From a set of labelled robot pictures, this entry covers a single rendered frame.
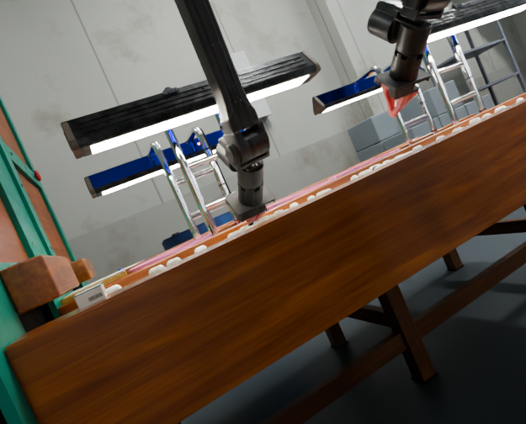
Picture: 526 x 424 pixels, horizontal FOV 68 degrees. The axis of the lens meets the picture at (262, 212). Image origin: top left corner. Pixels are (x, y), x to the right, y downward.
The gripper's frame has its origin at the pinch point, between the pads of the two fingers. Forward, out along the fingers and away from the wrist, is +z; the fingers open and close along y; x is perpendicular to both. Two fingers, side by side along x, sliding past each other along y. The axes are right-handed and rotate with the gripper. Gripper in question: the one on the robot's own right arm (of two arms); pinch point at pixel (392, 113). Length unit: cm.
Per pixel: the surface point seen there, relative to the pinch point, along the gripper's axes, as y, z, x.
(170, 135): 41, 11, -36
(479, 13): -60, -2, -23
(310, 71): 6.1, -1.8, -22.7
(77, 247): 89, 180, -176
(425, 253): 20.8, 4.5, 29.7
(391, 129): -186, 158, -135
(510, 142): -9.4, -1.8, 22.2
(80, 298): 72, -5, 14
